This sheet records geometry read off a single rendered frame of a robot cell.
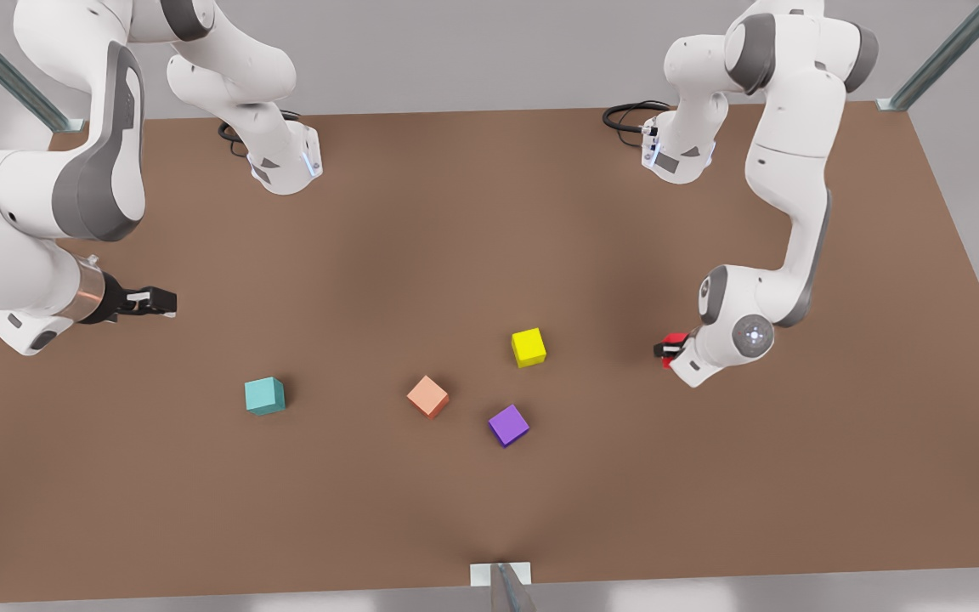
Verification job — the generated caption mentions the purple wooden cube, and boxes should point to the purple wooden cube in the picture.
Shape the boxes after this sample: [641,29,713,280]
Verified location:
[488,404,531,449]

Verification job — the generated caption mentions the red wooden cube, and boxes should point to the red wooden cube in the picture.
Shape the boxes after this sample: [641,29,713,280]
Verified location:
[660,331,692,370]

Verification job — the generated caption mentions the black cable loop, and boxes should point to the black cable loop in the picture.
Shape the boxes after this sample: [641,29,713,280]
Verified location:
[218,110,303,159]
[603,100,674,150]

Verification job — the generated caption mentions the teal blue wooden cube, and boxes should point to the teal blue wooden cube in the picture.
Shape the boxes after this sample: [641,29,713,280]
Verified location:
[244,377,286,417]

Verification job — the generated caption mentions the silver frame post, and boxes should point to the silver frame post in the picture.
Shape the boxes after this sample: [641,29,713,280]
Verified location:
[469,561,535,612]
[0,4,87,133]
[876,0,979,113]

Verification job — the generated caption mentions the yellow wooden cube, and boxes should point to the yellow wooden cube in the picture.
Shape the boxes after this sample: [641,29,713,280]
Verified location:
[512,327,547,369]

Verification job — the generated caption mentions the salmon orange wooden cube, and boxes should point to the salmon orange wooden cube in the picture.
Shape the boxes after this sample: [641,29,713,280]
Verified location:
[406,375,450,420]

